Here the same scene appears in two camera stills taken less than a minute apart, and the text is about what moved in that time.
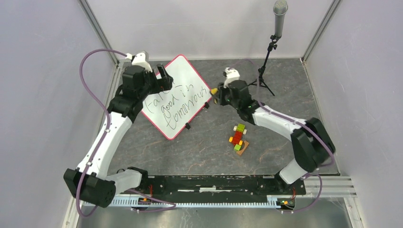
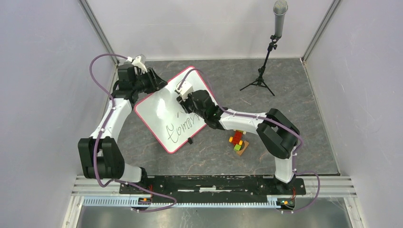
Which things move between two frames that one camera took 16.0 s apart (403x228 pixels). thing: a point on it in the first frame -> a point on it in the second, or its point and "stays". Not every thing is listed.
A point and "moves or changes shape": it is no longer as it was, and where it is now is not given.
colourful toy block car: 236,139 stays
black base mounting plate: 223,186 stays
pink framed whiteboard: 176,110 moves or changes shape
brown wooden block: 246,143 stays
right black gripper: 221,90 -> 184,103
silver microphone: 280,8 stays
